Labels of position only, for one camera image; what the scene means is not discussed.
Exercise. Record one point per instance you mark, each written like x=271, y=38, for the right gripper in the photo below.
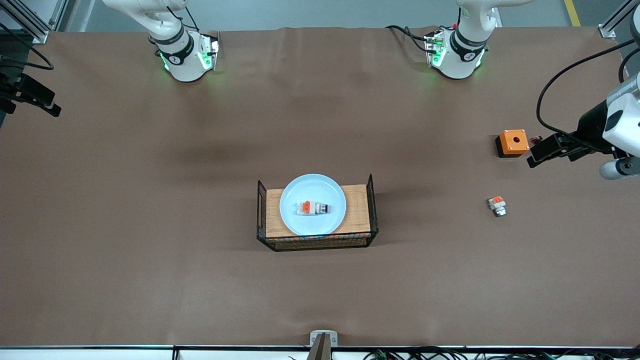
x=11, y=90

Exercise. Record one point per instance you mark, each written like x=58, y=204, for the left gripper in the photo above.
x=591, y=123

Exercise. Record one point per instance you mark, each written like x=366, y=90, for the light blue round plate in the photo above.
x=320, y=187

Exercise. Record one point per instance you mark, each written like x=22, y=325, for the white orange red-tipped button switch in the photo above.
x=307, y=207

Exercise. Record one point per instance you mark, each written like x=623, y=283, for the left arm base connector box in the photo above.
x=435, y=50

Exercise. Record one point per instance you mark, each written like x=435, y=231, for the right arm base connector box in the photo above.
x=209, y=50

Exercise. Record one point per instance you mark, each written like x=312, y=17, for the black button with white cap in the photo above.
x=536, y=139

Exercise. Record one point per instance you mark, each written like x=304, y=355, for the orange push-button box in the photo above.
x=514, y=142

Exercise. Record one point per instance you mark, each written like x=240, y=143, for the wooden board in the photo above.
x=361, y=226

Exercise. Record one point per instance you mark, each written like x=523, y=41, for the brown table cover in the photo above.
x=200, y=280

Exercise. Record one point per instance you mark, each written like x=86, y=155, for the aluminium frame profile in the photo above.
x=30, y=20
x=617, y=20

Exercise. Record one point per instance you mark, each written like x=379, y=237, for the white orange grey-tipped button switch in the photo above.
x=497, y=204

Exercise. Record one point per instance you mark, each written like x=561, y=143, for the white table edge rail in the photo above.
x=75, y=354

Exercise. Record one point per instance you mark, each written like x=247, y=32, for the grey metal mount bracket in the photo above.
x=316, y=335

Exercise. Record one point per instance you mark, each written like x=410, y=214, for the grey camera pole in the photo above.
x=320, y=350

